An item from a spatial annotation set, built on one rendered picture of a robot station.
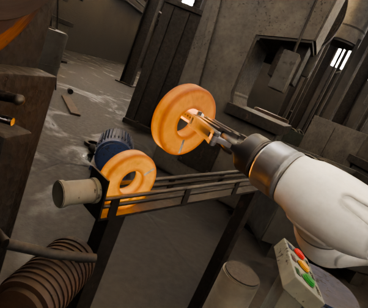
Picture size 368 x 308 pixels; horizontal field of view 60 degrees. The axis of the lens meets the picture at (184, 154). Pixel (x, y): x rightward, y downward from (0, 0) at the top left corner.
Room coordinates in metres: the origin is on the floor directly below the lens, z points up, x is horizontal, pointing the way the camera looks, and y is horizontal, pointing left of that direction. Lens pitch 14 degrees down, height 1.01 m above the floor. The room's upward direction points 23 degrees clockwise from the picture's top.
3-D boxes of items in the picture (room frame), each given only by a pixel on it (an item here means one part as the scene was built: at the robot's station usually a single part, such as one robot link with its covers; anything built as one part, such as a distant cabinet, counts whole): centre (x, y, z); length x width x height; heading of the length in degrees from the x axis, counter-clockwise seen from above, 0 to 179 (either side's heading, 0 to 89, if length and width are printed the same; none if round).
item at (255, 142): (0.58, -0.10, 0.91); 0.09 x 0.08 x 0.07; 50
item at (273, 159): (0.53, -0.15, 0.91); 0.09 x 0.06 x 0.09; 140
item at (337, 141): (4.21, -1.85, 0.55); 1.10 x 0.53 x 1.10; 15
